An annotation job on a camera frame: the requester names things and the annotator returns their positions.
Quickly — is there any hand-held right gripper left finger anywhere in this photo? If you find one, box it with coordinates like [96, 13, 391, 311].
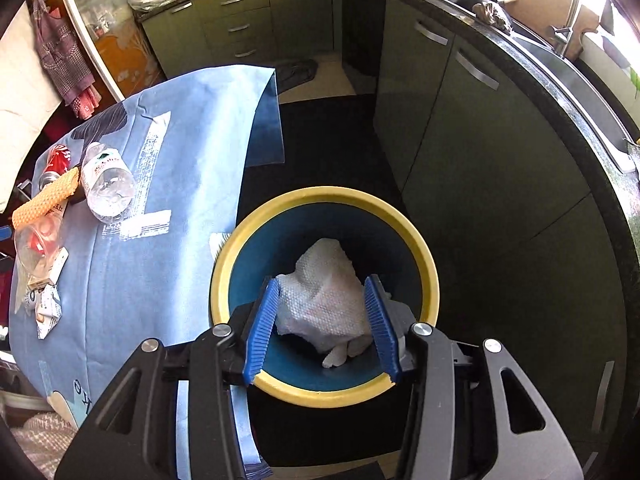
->
[54, 277, 281, 480]

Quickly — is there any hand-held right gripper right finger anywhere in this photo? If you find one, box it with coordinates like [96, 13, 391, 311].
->
[363, 275, 585, 480]

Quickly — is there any white paper towel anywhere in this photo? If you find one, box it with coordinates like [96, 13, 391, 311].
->
[274, 238, 373, 368]

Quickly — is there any yellow rimmed blue trash bin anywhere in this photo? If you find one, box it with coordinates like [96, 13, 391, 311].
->
[210, 186, 441, 409]

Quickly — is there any clear plastic water bottle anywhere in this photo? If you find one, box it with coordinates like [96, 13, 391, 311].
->
[80, 142, 137, 223]

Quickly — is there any white blue printed packet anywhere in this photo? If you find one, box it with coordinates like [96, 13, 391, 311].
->
[22, 282, 63, 341]

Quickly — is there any white cardboard box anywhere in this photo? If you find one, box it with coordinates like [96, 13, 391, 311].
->
[27, 247, 70, 291]

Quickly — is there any clear plastic cup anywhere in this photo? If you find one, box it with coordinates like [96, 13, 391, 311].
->
[14, 215, 68, 278]

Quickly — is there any orange mesh cloth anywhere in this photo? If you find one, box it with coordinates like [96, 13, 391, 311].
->
[11, 166, 81, 228]

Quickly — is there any red soda can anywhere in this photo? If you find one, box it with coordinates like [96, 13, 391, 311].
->
[39, 144, 73, 196]

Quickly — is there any person's left forearm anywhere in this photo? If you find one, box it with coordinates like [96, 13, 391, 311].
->
[10, 412, 76, 480]

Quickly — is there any blue printed tablecloth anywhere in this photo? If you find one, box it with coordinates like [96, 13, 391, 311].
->
[9, 64, 288, 480]

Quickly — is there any green base cabinet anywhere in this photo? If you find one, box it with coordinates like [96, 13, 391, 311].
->
[372, 0, 631, 480]

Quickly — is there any dark floor mat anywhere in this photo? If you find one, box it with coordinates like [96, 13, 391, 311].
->
[275, 59, 318, 93]

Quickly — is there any black speckled countertop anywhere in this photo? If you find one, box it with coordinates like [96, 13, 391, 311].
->
[135, 0, 640, 321]

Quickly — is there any green drawer cabinet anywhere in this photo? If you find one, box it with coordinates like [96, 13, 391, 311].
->
[139, 0, 337, 80]

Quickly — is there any steel sink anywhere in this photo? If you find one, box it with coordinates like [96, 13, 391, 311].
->
[515, 35, 636, 151]

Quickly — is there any grey rag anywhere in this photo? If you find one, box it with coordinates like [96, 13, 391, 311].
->
[472, 2, 513, 36]

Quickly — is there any glass door wooden cabinet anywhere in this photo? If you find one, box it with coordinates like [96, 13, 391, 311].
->
[55, 0, 166, 103]

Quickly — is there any checkered apron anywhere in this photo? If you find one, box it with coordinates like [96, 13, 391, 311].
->
[30, 0, 101, 121]

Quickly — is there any steel faucet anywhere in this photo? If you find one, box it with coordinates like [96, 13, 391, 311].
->
[550, 0, 588, 58]

